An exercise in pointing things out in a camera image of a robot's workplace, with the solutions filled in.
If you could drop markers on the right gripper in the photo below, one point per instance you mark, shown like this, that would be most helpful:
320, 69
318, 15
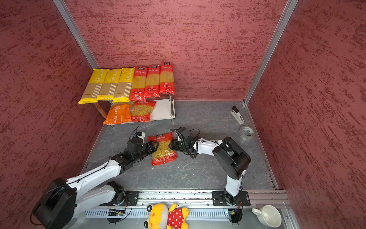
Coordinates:
174, 145

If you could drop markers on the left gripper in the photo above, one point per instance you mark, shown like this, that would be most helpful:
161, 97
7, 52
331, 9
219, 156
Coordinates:
151, 147

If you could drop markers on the red macaroni bag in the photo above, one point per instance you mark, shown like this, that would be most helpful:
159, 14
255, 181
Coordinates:
163, 154
141, 111

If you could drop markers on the orange pasta bag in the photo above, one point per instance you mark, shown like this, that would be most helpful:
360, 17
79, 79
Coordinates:
118, 114

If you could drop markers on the red spaghetti pack large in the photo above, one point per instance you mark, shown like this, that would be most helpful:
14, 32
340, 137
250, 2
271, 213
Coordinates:
138, 84

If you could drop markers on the yellow spaghetti pack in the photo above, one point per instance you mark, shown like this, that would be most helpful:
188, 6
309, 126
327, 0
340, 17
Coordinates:
123, 90
109, 86
94, 86

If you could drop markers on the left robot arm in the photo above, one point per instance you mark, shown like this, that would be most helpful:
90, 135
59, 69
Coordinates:
66, 199

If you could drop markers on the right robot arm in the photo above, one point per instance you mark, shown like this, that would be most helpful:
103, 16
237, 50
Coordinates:
230, 156

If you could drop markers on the white two-tier shelf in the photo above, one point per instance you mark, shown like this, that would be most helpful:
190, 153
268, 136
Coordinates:
164, 109

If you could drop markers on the white black stapler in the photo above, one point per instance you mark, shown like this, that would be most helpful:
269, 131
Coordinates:
237, 115

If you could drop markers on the grey tape roll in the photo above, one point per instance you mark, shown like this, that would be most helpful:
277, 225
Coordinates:
246, 133

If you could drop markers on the yellow plush toy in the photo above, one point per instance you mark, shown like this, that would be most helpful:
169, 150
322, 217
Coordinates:
162, 217

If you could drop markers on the white ceramic cup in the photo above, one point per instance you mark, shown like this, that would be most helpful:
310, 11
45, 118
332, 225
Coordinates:
269, 216

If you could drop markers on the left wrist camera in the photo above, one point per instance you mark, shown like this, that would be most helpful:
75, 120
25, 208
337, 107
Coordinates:
140, 135

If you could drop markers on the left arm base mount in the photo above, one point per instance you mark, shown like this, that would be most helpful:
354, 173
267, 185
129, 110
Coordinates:
126, 198

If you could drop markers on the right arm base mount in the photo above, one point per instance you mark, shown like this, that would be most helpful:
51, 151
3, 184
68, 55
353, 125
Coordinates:
223, 198

